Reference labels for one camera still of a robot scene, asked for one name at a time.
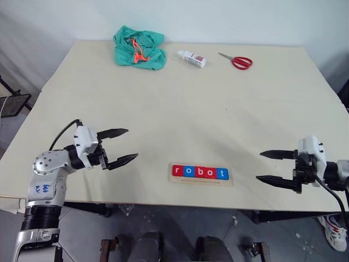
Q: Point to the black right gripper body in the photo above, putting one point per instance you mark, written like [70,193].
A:
[304,169]

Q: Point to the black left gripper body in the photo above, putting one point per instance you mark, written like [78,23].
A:
[95,159]

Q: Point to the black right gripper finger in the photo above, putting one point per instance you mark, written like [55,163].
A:
[280,154]
[280,182]

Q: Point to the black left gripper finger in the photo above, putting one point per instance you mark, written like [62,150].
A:
[122,161]
[113,133]

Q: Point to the blue letter t block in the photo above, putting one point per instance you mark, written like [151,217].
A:
[222,173]

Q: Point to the red letter o block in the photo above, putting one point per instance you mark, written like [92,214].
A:
[210,172]

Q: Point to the red letter b block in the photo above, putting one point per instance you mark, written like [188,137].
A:
[199,172]

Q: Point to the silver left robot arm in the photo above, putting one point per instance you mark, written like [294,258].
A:
[45,177]

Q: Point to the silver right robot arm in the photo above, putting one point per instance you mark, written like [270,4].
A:
[339,172]

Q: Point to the red letter r block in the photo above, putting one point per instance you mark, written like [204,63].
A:
[177,171]

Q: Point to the blue letter o block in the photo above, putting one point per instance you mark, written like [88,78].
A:
[188,171]

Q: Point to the letter tiles on wooden holder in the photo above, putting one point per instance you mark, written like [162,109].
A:
[201,182]

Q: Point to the black table underframe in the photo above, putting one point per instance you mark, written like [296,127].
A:
[90,208]

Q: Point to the white sneaker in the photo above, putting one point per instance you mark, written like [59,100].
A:
[334,232]

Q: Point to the dark grey rounded shape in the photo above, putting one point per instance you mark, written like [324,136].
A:
[214,249]

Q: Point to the black mesh chair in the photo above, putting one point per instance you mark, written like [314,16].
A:
[13,105]

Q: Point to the white plastic bottle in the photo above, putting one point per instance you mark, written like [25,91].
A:
[192,58]

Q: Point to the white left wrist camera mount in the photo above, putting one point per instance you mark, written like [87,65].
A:
[83,137]

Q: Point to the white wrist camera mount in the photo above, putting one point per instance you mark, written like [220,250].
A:
[83,137]
[310,144]

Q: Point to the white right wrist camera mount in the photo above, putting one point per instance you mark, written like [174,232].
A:
[310,144]

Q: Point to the rusty metal bracket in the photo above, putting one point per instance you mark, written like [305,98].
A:
[109,245]
[256,249]

